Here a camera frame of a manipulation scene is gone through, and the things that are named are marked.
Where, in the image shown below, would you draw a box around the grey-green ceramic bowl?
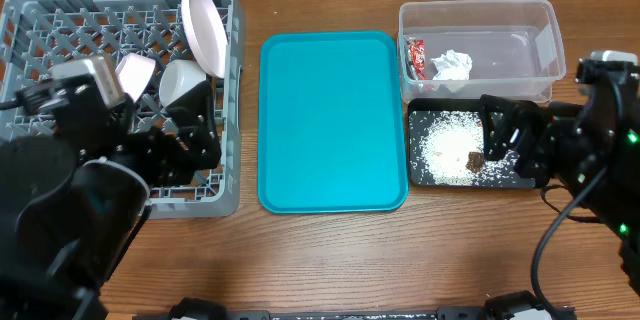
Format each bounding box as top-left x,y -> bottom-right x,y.
159,60 -> 208,107

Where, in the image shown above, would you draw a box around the brown food scrap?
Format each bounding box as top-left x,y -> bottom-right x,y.
466,152 -> 485,173

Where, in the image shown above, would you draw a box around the white rice grains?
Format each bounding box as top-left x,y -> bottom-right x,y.
410,109 -> 524,187

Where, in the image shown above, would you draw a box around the white napkin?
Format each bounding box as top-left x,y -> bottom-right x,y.
431,50 -> 473,81

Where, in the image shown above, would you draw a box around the small pink saucer plate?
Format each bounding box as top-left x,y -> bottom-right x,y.
115,53 -> 156,102

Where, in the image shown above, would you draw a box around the large white round plate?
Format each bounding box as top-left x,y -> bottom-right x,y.
181,0 -> 228,78

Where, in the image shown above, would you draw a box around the red snack wrapper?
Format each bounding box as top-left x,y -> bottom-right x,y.
406,37 -> 428,81

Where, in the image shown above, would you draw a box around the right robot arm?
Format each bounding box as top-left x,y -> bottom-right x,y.
479,87 -> 639,290

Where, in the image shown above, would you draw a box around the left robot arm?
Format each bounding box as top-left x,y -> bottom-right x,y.
1,77 -> 221,319

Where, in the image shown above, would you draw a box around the clear plastic waste bin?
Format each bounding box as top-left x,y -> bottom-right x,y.
397,0 -> 566,103

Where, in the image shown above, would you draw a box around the black rectangular tray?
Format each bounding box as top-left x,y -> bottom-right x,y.
407,97 -> 551,190

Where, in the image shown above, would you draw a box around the teal plastic tray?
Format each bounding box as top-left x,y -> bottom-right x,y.
257,31 -> 409,214

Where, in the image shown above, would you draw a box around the grey plastic dish rack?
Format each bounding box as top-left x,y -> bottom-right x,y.
1,0 -> 246,219

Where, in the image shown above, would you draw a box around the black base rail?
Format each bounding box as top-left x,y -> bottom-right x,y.
133,291 -> 554,320

